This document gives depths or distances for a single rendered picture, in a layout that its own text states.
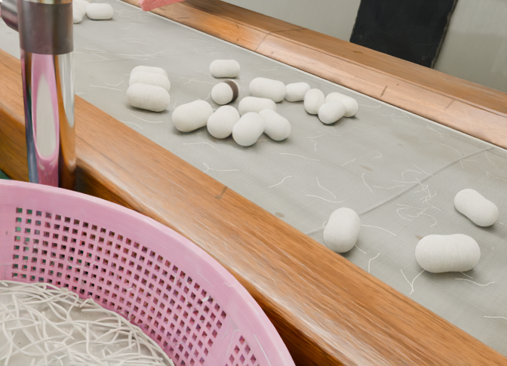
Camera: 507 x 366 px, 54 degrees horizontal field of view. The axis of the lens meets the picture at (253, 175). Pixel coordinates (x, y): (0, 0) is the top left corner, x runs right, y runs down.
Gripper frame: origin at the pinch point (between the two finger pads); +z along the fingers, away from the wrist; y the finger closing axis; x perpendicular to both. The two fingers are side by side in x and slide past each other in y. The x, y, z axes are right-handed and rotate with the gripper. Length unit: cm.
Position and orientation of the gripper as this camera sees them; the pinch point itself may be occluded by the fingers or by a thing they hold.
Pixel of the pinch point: (145, 3)
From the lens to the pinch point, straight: 68.7
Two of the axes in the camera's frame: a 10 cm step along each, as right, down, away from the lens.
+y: 7.4, 4.1, -5.3
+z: -6.1, 7.5, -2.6
